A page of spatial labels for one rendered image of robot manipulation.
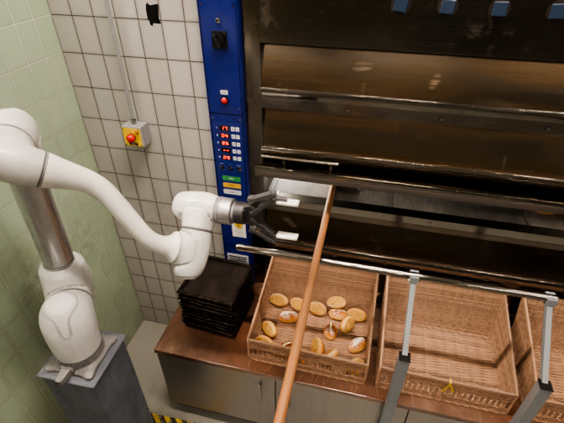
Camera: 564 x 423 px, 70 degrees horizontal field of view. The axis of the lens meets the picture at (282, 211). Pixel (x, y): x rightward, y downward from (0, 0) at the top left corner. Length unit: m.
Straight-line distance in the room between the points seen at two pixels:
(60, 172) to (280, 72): 0.90
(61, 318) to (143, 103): 0.99
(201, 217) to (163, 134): 0.76
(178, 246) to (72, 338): 0.47
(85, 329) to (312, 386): 1.01
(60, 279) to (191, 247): 0.51
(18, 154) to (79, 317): 0.57
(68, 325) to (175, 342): 0.78
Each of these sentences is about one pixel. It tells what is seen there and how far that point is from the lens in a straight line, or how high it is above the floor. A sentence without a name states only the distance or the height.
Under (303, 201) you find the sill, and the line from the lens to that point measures 1.94.
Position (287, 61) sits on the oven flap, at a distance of 1.68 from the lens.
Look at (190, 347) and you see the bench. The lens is 2.14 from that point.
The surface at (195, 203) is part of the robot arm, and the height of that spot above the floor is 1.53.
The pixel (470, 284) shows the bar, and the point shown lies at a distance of 1.69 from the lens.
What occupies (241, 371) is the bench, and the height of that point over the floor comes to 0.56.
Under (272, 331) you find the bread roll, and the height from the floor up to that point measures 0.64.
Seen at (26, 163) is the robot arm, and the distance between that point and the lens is 1.22.
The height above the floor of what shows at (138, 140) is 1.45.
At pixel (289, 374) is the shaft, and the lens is 1.27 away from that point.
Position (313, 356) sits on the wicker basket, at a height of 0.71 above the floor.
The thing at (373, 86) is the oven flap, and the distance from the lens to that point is 1.64.
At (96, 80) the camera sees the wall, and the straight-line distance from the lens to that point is 2.08.
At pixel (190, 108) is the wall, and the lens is 1.88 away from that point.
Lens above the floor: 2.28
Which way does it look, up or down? 36 degrees down
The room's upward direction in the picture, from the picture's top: straight up
